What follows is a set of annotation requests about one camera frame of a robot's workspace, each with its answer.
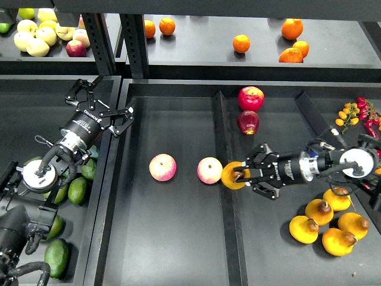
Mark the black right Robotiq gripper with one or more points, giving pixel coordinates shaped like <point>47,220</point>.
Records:
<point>277,169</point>

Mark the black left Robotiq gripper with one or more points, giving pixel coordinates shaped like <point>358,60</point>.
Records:
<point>85,127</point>

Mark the yellow pear with brown stem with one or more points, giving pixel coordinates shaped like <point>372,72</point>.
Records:
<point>229,176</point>

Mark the green avocado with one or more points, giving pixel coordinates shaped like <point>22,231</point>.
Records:
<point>77,190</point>
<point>89,169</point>

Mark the yellow pear pile upper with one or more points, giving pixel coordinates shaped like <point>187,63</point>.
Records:
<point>320,211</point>

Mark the yellow pear pile bottom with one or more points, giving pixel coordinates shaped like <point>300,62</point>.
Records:
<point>337,242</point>

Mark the dark red apple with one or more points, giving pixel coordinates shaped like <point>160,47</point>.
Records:
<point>248,122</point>

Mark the pink apple right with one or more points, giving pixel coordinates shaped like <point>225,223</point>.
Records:
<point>209,170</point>

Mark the pink apple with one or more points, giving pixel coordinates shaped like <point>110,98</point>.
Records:
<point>209,170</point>
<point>162,167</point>

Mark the red apple on shelf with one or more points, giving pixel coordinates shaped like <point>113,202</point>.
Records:
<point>76,48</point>

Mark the black tray divider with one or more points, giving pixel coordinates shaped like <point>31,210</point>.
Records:
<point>235,255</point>

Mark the bright red apple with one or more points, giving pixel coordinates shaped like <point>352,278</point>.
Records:
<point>250,98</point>

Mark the pale yellow apple front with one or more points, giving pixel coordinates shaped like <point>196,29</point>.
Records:
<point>37,47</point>

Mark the pale yellow apple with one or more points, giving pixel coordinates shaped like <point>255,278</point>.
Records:
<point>37,47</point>
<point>21,40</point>

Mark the orange on shelf far left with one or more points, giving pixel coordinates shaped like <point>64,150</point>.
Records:
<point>150,29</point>

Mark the pink apple left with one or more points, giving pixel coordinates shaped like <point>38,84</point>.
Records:
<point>162,167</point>

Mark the pale yellow apple left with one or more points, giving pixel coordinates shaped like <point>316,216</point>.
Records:
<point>21,40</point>

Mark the red chili pepper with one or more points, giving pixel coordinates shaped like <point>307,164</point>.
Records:
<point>371,131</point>

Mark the green lime on shelf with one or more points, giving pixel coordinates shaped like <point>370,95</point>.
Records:
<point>26,13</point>

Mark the red cherry tomato bunch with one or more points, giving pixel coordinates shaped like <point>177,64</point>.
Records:
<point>368,111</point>

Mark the orange at shelf edge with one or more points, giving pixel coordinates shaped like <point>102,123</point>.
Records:
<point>291,55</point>

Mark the small orange right shelf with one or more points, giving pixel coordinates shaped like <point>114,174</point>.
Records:
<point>303,46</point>

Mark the orange on shelf middle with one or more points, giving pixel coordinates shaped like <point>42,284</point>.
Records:
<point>241,43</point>

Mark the large orange on shelf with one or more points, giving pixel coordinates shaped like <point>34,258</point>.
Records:
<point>292,28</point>

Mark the black shelf upright post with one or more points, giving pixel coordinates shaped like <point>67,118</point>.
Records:
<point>133,29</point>

